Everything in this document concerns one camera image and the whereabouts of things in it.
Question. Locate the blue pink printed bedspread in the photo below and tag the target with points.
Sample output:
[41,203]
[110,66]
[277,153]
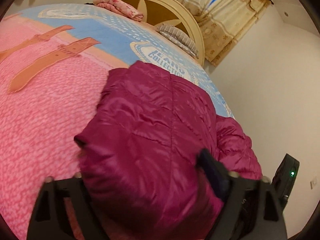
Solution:
[55,60]

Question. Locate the striped pillow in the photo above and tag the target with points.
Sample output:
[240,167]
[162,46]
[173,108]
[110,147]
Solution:
[179,38]

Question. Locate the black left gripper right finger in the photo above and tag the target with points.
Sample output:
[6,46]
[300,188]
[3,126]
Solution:
[250,209]

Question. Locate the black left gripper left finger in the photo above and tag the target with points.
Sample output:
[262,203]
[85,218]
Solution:
[49,219]

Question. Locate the magenta puffer down jacket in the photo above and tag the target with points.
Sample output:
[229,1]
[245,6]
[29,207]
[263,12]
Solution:
[138,153]

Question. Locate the beige curtain by headboard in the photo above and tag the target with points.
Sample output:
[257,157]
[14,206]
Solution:
[224,22]

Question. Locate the folded pink floral blanket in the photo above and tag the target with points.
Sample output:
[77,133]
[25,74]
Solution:
[121,8]

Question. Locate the cream wooden headboard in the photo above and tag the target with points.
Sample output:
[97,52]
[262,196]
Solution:
[158,12]

